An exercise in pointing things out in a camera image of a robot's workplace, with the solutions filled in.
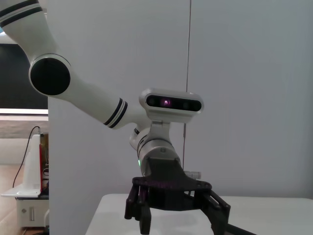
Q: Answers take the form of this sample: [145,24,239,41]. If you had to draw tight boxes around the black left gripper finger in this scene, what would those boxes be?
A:
[194,188,232,235]
[124,183,153,234]

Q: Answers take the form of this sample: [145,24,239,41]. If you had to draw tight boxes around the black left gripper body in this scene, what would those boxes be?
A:
[132,157,212,212]

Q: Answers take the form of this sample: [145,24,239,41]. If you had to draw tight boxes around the silver metal plug connector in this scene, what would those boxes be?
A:
[185,170,202,181]

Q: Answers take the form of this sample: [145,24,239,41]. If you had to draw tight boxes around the white cabinet with socket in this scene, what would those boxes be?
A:
[15,196,50,230]

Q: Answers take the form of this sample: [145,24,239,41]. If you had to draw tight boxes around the red and brown box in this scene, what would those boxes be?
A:
[39,133,49,195]

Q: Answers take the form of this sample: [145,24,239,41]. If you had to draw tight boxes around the white plastic stand device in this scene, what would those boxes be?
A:
[0,134,43,198]

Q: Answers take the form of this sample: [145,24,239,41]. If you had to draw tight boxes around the white ledge strip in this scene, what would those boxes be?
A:
[0,108,49,121]

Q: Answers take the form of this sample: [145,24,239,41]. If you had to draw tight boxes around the dark black screen panel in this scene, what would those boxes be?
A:
[0,43,49,110]

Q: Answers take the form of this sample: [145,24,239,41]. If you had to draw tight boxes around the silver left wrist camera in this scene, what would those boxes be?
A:
[138,87,205,142]

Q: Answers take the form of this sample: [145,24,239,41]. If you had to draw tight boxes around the thin black power cable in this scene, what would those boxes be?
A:
[12,125,45,189]

